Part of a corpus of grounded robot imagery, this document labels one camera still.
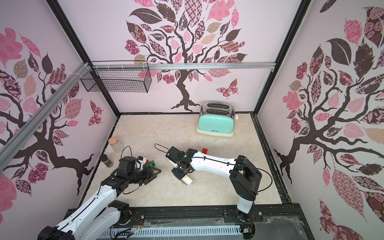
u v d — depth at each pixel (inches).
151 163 35.6
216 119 38.3
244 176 17.5
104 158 33.4
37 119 23.3
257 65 39.4
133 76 37.3
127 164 25.0
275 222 28.6
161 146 29.2
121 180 23.4
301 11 27.8
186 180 31.0
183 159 23.5
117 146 37.9
